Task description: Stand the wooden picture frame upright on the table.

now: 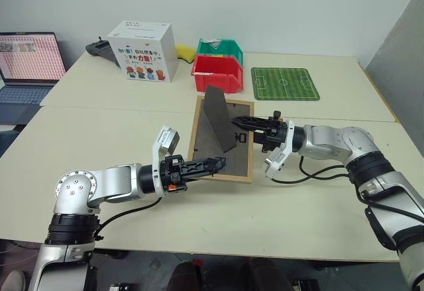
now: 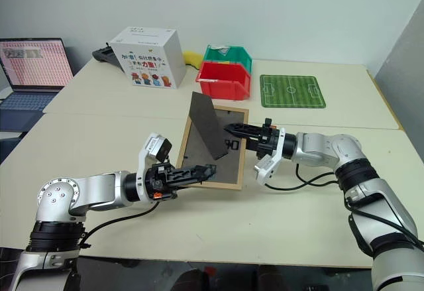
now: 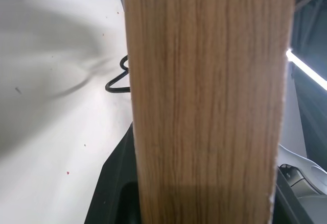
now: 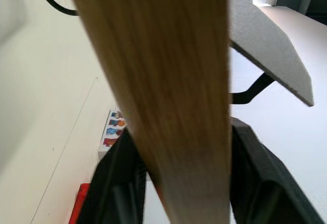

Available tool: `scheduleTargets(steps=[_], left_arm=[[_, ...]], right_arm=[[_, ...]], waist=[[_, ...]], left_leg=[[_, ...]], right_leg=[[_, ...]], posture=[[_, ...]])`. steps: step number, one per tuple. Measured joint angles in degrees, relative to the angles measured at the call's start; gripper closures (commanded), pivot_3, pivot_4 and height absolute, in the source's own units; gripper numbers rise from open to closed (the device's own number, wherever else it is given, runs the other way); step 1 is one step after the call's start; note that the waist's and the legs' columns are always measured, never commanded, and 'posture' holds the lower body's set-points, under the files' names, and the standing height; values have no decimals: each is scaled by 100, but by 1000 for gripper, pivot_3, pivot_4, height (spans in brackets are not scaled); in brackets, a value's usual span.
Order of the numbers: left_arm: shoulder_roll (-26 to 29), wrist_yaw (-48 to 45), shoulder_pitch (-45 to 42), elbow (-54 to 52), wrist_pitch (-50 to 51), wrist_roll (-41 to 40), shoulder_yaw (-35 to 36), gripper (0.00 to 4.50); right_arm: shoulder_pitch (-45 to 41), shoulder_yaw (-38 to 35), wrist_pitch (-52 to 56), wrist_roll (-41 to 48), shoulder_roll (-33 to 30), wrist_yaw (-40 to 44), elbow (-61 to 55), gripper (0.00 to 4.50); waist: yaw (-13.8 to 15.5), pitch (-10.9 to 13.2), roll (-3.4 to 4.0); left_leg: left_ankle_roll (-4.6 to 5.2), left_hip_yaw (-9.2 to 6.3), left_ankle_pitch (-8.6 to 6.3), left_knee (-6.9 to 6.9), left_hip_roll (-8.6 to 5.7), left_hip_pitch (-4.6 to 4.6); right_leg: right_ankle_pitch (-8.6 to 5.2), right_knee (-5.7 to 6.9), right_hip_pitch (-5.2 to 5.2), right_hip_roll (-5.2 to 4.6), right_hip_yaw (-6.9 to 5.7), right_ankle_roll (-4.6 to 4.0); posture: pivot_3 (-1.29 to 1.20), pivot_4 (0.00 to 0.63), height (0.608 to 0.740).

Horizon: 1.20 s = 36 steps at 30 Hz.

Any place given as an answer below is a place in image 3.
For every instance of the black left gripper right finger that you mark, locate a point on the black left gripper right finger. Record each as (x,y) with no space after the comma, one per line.
(286,206)

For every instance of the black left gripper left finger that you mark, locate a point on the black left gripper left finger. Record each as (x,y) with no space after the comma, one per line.
(115,188)

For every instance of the wooden plank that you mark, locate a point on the wooden plank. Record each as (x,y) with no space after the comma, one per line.
(204,101)

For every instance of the silver robot body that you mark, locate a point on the silver robot body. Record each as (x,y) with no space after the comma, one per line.
(306,175)

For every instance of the white LED light strip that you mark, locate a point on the white LED light strip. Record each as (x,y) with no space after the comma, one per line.
(307,69)

